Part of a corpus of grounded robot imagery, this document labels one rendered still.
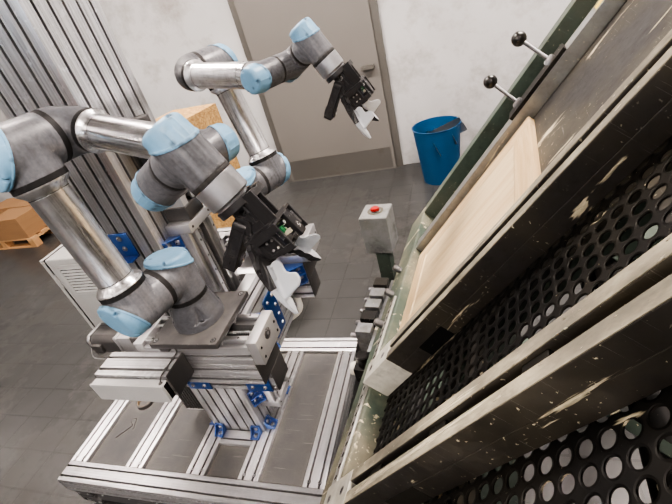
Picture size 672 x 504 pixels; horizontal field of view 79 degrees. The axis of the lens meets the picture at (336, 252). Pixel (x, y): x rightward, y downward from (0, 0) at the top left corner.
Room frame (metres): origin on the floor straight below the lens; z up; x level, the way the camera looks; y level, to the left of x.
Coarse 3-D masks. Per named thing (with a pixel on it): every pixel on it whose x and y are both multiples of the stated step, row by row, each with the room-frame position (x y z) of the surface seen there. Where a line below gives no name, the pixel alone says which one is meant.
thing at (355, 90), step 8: (344, 64) 1.22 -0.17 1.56; (336, 72) 1.21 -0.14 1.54; (344, 72) 1.21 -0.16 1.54; (352, 72) 1.21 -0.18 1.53; (328, 80) 1.22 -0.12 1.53; (336, 80) 1.23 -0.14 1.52; (344, 80) 1.22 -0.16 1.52; (352, 80) 1.21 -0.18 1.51; (360, 80) 1.19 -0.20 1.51; (368, 80) 1.24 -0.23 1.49; (344, 88) 1.22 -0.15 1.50; (352, 88) 1.19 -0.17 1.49; (360, 88) 1.20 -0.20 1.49; (368, 88) 1.22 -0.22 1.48; (344, 96) 1.21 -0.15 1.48; (352, 96) 1.21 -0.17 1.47; (360, 96) 1.20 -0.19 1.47; (368, 96) 1.18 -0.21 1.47; (352, 104) 1.20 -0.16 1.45; (360, 104) 1.20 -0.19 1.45
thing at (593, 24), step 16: (608, 0) 0.96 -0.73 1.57; (624, 0) 0.94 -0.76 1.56; (592, 16) 0.97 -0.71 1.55; (608, 16) 0.96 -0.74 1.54; (576, 32) 1.01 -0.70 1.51; (592, 32) 0.97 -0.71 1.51; (576, 48) 0.98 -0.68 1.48; (560, 64) 1.00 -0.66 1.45; (544, 80) 1.01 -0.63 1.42; (560, 80) 1.00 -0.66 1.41; (544, 96) 1.01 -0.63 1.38; (528, 112) 1.03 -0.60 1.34; (512, 128) 1.05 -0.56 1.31; (496, 144) 1.07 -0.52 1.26; (480, 160) 1.11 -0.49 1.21; (480, 176) 1.09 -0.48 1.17; (464, 192) 1.12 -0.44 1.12; (448, 208) 1.14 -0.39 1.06; (432, 224) 1.19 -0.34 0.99
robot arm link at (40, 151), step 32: (0, 128) 0.88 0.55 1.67; (32, 128) 0.91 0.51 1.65; (0, 160) 0.83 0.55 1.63; (32, 160) 0.87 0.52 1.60; (64, 160) 0.94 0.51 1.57; (32, 192) 0.85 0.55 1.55; (64, 192) 0.88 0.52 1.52; (64, 224) 0.85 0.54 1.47; (96, 224) 0.90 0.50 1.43; (96, 256) 0.85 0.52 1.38; (128, 288) 0.84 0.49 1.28; (160, 288) 0.89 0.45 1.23; (128, 320) 0.80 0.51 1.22
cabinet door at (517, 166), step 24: (528, 120) 0.99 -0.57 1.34; (528, 144) 0.86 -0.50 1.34; (504, 168) 0.92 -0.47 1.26; (528, 168) 0.76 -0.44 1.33; (480, 192) 0.98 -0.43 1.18; (504, 192) 0.81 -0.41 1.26; (456, 216) 1.05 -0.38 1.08; (480, 216) 0.85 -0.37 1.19; (432, 240) 1.13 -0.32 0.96; (456, 240) 0.90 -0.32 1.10; (480, 240) 0.74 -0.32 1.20; (432, 264) 0.97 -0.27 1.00; (456, 264) 0.78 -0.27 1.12; (432, 288) 0.83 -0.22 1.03; (408, 312) 0.87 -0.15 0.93
